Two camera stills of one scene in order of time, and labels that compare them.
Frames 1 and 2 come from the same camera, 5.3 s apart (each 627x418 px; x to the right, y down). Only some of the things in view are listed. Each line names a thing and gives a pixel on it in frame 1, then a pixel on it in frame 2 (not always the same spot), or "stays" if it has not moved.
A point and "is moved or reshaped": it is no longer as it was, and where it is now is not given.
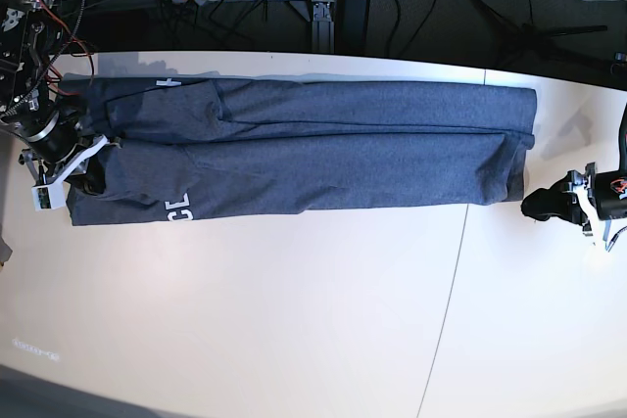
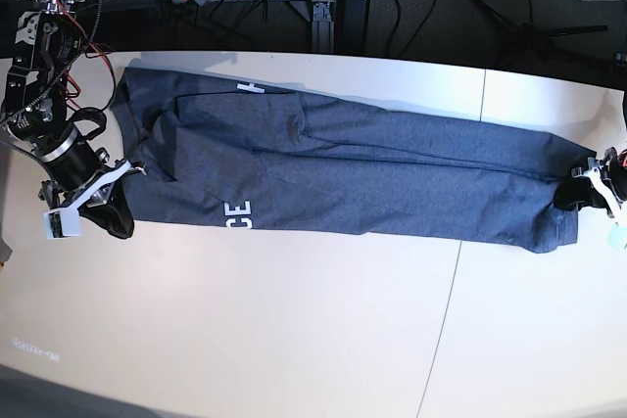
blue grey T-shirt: [185, 148] is moved or reshaped
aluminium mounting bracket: [322, 25] stays
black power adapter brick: [352, 14] stays
